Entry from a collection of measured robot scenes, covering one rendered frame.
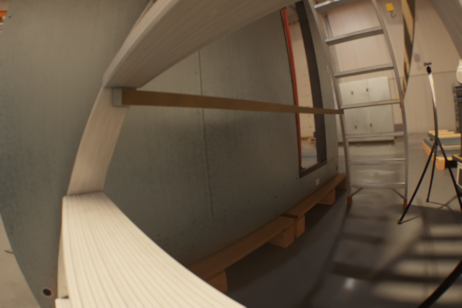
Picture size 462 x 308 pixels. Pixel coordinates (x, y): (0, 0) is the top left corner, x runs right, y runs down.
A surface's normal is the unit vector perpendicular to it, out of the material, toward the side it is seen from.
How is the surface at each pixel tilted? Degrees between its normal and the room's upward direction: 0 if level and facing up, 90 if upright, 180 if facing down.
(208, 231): 90
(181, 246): 90
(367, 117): 90
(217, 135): 90
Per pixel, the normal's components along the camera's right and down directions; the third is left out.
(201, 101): 0.70, -0.05
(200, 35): 0.08, 1.00
